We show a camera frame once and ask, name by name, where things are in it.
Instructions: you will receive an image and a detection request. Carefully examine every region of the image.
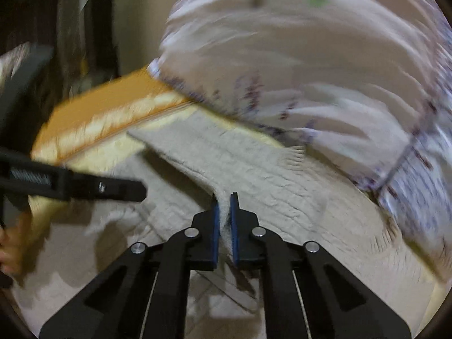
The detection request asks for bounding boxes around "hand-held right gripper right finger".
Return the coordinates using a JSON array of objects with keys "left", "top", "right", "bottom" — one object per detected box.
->
[{"left": 229, "top": 192, "right": 413, "bottom": 339}]

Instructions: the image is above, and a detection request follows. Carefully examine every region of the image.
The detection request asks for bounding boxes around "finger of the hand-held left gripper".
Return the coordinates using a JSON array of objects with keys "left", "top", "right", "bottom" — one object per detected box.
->
[{"left": 0, "top": 148, "right": 147, "bottom": 203}]

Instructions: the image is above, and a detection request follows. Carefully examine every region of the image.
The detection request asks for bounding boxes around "dark wooden furniture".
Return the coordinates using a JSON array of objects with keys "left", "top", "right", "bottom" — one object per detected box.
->
[{"left": 53, "top": 0, "right": 121, "bottom": 90}]

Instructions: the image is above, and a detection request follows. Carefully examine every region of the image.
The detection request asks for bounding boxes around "orange yellow blanket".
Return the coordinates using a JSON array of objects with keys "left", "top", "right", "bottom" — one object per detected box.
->
[{"left": 28, "top": 67, "right": 287, "bottom": 258}]

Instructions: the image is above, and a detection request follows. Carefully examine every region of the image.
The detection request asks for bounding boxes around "person's left hand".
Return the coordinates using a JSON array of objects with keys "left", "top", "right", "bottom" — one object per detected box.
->
[{"left": 0, "top": 215, "right": 35, "bottom": 277}]

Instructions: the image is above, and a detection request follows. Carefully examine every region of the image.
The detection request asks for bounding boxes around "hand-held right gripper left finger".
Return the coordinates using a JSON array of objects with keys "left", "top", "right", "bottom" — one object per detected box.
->
[{"left": 39, "top": 195, "right": 220, "bottom": 339}]

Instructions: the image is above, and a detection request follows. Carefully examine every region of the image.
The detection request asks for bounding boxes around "grey knitted cloth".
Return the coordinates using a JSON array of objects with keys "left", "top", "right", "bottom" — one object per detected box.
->
[{"left": 14, "top": 108, "right": 446, "bottom": 339}]

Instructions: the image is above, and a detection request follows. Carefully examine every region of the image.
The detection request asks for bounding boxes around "white floral quilt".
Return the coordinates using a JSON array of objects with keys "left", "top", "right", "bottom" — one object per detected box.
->
[{"left": 146, "top": 0, "right": 452, "bottom": 284}]

